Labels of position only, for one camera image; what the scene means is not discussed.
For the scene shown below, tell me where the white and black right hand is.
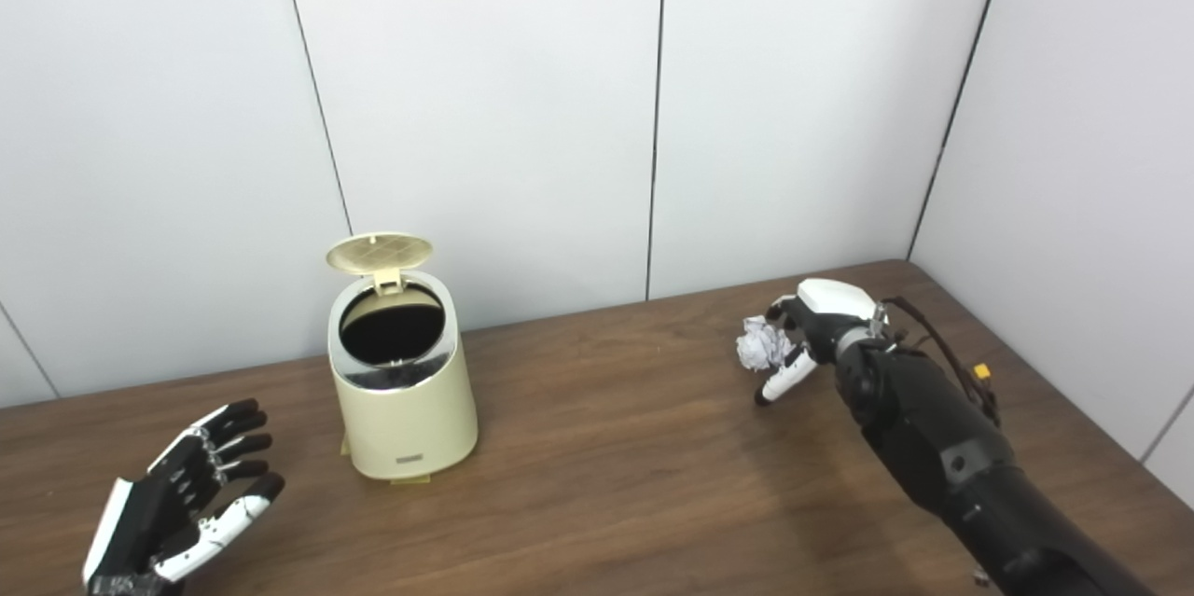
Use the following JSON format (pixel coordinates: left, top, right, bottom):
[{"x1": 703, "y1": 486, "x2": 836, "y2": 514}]
[{"x1": 754, "y1": 279, "x2": 887, "y2": 407}]

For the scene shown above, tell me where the white and black left hand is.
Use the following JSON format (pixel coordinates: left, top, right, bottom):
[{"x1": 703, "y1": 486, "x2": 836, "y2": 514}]
[{"x1": 82, "y1": 398, "x2": 286, "y2": 596}]

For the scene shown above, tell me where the white paper ball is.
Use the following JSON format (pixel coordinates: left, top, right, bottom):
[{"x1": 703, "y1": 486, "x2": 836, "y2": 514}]
[{"x1": 736, "y1": 315, "x2": 795, "y2": 373}]

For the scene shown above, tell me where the cream-colored bin body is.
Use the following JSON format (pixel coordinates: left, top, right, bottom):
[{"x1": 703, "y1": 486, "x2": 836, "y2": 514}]
[{"x1": 326, "y1": 270, "x2": 479, "y2": 483}]

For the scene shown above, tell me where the cream round bin lid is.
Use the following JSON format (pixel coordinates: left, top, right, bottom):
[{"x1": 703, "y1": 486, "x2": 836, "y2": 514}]
[{"x1": 326, "y1": 232, "x2": 435, "y2": 295}]

